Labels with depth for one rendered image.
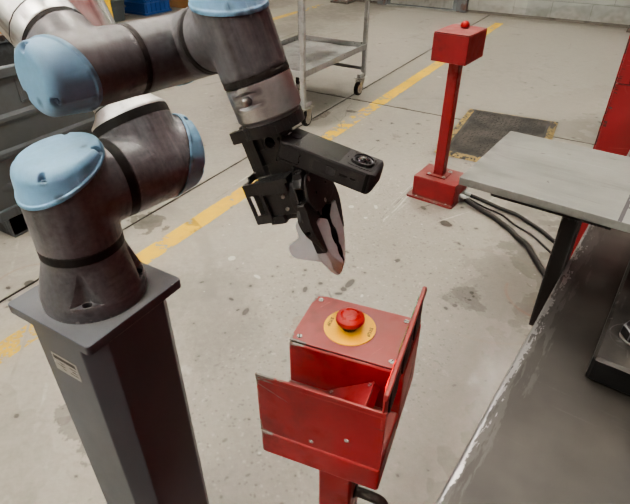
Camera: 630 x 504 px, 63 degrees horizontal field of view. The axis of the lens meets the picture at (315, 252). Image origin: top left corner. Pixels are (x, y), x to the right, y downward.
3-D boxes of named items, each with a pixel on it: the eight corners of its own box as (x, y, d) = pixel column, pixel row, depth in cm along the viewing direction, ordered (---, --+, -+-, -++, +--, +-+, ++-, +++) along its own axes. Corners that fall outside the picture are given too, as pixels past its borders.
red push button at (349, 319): (340, 321, 74) (341, 301, 72) (367, 328, 73) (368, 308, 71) (331, 339, 71) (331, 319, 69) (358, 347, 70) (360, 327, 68)
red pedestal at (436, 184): (422, 181, 280) (444, 15, 233) (466, 194, 268) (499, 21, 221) (405, 195, 266) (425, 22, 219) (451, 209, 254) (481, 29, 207)
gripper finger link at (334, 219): (316, 262, 71) (293, 203, 67) (355, 259, 68) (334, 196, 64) (307, 275, 69) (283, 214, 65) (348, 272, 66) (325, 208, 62)
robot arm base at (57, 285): (20, 301, 77) (-3, 246, 71) (102, 252, 88) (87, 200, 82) (88, 338, 70) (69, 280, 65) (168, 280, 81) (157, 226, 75)
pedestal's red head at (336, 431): (316, 350, 84) (316, 260, 74) (413, 378, 80) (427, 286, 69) (261, 450, 69) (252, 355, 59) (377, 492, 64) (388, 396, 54)
